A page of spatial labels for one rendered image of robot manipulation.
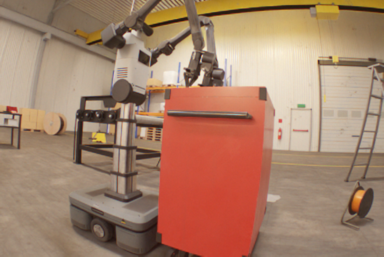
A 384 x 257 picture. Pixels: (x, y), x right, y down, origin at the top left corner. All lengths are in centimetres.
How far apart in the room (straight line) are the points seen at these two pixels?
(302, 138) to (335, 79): 361
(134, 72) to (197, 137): 65
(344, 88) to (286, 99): 330
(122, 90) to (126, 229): 84
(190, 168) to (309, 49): 1156
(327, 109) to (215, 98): 1062
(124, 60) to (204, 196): 95
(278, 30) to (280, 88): 347
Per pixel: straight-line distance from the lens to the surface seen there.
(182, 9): 1040
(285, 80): 1151
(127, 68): 135
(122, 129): 138
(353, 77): 1212
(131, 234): 122
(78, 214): 149
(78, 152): 379
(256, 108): 83
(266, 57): 1196
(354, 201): 199
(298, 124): 1111
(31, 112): 1041
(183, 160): 93
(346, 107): 1167
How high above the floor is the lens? 75
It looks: 5 degrees up
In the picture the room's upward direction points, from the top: 4 degrees clockwise
